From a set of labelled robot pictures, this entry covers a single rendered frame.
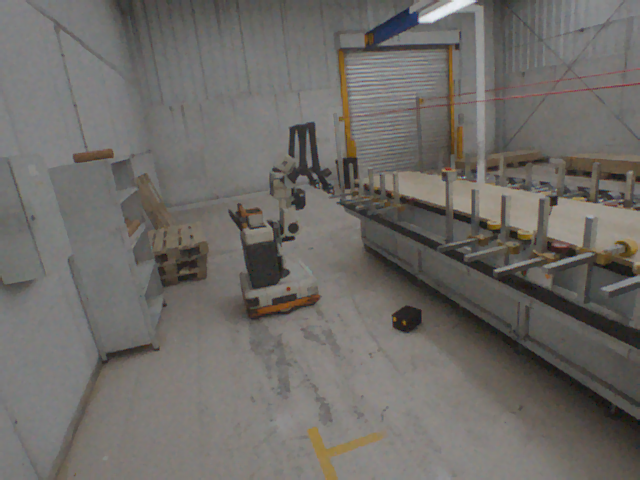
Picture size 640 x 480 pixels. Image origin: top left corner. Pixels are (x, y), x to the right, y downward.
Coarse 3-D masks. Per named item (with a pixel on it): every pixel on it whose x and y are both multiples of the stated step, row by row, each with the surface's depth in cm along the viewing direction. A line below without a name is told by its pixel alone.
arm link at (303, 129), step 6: (300, 126) 303; (306, 126) 304; (300, 132) 306; (306, 132) 306; (300, 138) 307; (306, 138) 308; (300, 144) 308; (300, 150) 309; (300, 156) 310; (300, 162) 311; (300, 168) 311; (306, 168) 312; (300, 174) 312
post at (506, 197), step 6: (504, 198) 199; (510, 198) 198; (504, 204) 199; (510, 204) 199; (504, 210) 200; (510, 210) 200; (504, 216) 201; (504, 222) 202; (504, 228) 203; (504, 234) 204; (504, 240) 205; (504, 258) 208; (504, 264) 209
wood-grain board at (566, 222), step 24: (408, 192) 345; (432, 192) 333; (456, 192) 322; (480, 192) 312; (504, 192) 303; (528, 192) 294; (480, 216) 245; (528, 216) 233; (552, 216) 227; (576, 216) 222; (600, 216) 216; (624, 216) 211; (552, 240) 193; (576, 240) 185; (600, 240) 181; (624, 264) 158
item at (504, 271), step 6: (540, 258) 179; (516, 264) 176; (522, 264) 175; (528, 264) 175; (534, 264) 177; (540, 264) 178; (498, 270) 172; (504, 270) 172; (510, 270) 173; (516, 270) 174; (522, 270) 175; (498, 276) 171
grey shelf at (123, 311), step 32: (128, 160) 337; (64, 192) 250; (96, 192) 257; (128, 192) 304; (64, 224) 255; (96, 224) 262; (96, 256) 267; (128, 256) 274; (96, 288) 272; (128, 288) 279; (160, 288) 374; (96, 320) 278; (128, 320) 285
